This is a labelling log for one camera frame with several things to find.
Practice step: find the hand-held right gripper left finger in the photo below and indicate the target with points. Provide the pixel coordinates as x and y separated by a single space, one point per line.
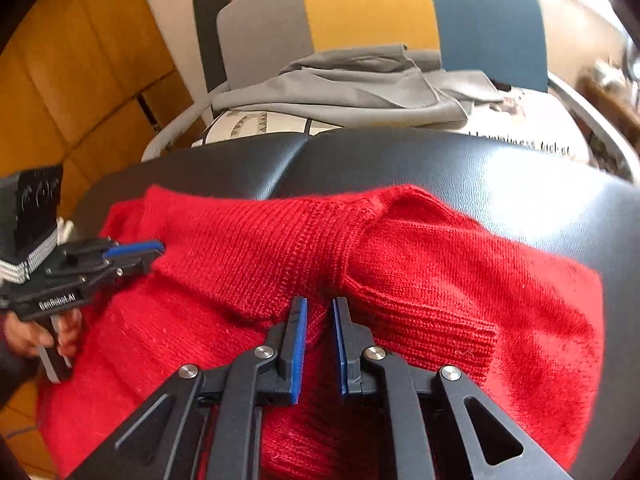
295 355

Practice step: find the person's left hand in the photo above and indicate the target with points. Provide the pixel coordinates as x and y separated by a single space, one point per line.
27 337

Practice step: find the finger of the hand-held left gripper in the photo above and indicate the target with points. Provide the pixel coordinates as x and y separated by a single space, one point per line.
132 266
135 250

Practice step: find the white printed cushion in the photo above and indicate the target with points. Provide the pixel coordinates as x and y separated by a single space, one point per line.
540 125

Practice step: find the grey garment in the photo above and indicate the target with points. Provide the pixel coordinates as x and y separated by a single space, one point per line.
350 90

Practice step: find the black padded table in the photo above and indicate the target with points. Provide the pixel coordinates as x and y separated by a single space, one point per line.
450 170

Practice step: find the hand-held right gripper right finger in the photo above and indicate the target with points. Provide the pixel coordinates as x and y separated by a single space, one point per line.
342 355

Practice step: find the grey yellow blue armchair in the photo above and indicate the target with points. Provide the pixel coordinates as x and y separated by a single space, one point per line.
370 5

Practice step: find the wooden wardrobe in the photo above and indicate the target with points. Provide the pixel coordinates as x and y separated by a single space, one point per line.
75 60

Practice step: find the red knitted sweater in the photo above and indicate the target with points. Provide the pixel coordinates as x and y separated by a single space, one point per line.
425 260

